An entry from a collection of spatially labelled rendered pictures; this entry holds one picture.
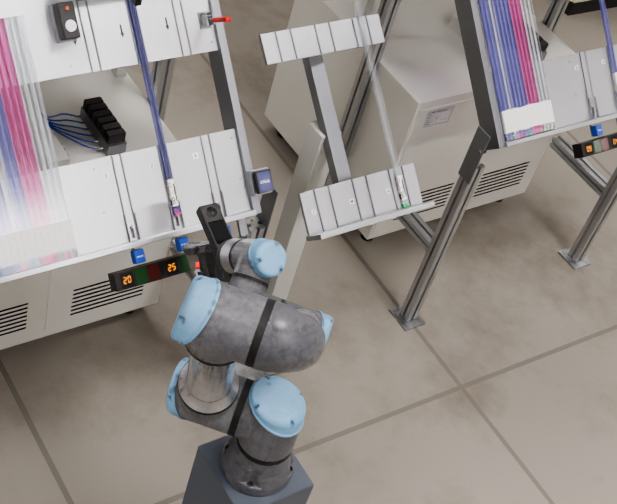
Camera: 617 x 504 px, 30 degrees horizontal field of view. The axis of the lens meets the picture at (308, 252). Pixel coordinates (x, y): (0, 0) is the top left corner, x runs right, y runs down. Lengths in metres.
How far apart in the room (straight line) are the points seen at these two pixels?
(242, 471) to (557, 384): 1.50
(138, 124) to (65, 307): 0.53
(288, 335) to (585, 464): 1.76
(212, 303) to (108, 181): 0.73
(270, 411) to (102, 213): 0.60
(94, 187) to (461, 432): 1.38
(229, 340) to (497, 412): 1.71
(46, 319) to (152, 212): 0.68
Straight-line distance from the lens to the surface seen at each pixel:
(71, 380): 3.17
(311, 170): 2.83
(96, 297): 3.14
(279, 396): 2.23
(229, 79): 2.63
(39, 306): 3.06
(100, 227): 2.49
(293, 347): 1.84
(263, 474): 2.32
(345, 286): 3.58
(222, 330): 1.83
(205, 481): 2.43
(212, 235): 2.39
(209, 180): 2.60
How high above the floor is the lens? 2.50
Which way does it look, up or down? 43 degrees down
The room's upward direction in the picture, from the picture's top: 19 degrees clockwise
